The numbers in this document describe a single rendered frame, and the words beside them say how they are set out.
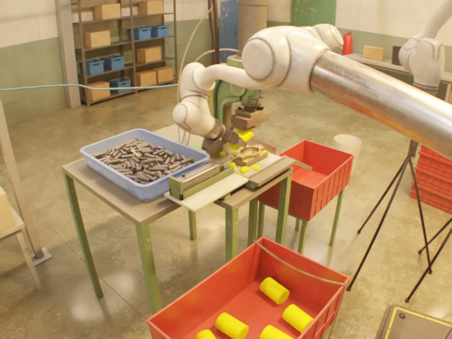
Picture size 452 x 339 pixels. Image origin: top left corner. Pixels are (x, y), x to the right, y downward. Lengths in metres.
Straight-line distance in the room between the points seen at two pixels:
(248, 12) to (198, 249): 1.82
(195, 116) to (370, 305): 1.70
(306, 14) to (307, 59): 6.76
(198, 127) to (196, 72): 0.21
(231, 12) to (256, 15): 6.62
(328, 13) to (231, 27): 2.20
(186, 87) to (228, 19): 6.85
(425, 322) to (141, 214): 1.50
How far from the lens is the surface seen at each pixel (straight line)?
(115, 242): 2.89
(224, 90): 1.67
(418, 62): 1.26
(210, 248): 2.73
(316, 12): 7.43
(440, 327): 2.04
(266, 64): 0.77
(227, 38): 8.23
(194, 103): 1.32
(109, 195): 1.58
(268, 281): 1.48
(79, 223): 2.09
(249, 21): 1.49
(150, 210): 1.44
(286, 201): 1.82
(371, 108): 0.74
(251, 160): 1.63
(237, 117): 1.56
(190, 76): 1.37
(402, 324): 1.96
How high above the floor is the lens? 1.73
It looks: 27 degrees down
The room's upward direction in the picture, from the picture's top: straight up
